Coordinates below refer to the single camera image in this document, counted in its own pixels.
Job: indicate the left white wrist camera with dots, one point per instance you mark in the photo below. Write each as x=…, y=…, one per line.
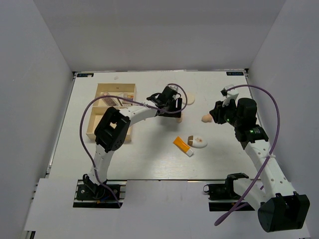
x=174, y=88

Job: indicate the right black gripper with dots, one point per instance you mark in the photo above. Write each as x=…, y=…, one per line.
x=217, y=112

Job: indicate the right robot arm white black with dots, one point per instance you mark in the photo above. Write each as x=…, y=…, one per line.
x=279, y=207

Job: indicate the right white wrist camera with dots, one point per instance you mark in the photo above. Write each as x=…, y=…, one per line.
x=230, y=93

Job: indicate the round cream powder puff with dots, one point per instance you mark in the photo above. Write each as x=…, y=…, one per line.
x=189, y=100

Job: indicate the white oval sunscreen bottle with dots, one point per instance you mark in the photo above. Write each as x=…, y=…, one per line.
x=196, y=141

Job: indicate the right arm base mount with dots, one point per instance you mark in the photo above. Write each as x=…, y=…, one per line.
x=222, y=195

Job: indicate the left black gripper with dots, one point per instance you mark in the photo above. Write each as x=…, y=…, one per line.
x=179, y=104

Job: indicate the orange cream tube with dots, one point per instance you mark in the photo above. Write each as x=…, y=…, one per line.
x=183, y=146

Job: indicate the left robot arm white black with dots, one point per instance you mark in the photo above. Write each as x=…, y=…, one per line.
x=111, y=131

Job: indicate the colourful small eyeshadow palette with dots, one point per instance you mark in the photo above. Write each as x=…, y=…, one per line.
x=127, y=96

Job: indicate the grey palette box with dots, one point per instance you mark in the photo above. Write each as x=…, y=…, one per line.
x=126, y=104

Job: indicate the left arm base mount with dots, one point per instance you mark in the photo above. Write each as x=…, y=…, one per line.
x=89, y=195

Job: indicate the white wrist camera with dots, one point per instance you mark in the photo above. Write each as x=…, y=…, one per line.
x=174, y=88
x=230, y=93

